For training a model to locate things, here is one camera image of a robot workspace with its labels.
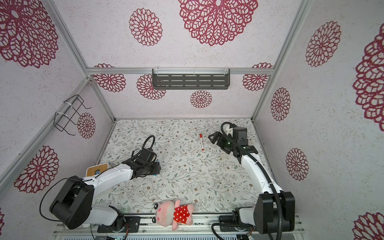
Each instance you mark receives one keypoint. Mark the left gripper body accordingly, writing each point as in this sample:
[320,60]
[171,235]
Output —
[151,168]

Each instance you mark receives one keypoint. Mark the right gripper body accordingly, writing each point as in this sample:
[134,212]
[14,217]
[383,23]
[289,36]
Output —
[218,140]

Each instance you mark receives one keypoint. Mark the white red-tip marker pen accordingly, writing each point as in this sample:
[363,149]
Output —
[202,144]

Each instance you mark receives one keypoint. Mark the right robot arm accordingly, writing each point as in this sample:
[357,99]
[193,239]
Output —
[274,212]

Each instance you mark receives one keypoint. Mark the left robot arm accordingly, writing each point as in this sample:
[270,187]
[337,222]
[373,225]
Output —
[74,204]

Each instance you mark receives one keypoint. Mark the white wooden-top box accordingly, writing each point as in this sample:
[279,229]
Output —
[97,169]

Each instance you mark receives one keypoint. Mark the pink plush pig toy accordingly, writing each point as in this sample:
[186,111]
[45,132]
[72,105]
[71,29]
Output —
[172,213]

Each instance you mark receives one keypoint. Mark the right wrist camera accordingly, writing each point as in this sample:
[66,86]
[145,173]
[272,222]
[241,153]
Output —
[237,133]

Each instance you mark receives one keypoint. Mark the dark grey wall shelf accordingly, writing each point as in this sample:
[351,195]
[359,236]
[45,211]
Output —
[191,80]

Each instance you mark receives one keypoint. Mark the black wire wall rack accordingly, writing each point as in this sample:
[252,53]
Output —
[66,116]

